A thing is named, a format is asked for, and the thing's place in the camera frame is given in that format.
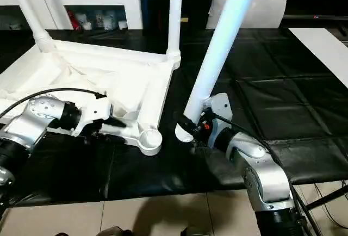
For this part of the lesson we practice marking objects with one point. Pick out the light grey printed pillow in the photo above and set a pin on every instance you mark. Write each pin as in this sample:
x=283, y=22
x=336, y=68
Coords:
x=269, y=7

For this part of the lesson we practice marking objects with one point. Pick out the white plastic table leg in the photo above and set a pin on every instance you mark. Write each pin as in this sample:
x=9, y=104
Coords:
x=175, y=7
x=27, y=7
x=225, y=29

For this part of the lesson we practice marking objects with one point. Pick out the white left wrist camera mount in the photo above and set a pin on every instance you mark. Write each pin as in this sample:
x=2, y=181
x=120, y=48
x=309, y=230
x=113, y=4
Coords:
x=95, y=111

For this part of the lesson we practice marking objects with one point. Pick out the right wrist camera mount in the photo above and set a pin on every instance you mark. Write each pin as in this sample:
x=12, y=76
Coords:
x=221, y=105

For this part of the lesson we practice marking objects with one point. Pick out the black work mat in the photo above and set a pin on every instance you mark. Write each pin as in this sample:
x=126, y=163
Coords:
x=272, y=83

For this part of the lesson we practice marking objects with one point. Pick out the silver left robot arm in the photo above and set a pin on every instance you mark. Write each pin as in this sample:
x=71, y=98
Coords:
x=32, y=119

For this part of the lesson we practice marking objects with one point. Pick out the small white cup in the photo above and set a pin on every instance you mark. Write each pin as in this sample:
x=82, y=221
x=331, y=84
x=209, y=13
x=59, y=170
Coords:
x=87, y=25
x=123, y=24

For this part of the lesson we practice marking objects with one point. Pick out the red item in cabinet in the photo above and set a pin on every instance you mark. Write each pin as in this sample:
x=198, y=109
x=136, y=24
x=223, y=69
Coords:
x=73, y=19

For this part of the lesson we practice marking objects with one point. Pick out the black cabinet with gold label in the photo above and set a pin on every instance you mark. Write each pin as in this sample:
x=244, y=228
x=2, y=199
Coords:
x=155, y=2

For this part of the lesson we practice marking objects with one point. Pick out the white flat panel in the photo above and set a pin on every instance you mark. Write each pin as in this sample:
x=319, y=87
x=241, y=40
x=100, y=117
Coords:
x=320, y=45

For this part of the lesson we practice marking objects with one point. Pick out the black stand bar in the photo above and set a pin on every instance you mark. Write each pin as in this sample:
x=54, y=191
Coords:
x=326, y=196

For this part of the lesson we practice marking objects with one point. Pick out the black rail with red mark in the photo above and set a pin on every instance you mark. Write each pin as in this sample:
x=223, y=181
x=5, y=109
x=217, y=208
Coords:
x=326, y=17

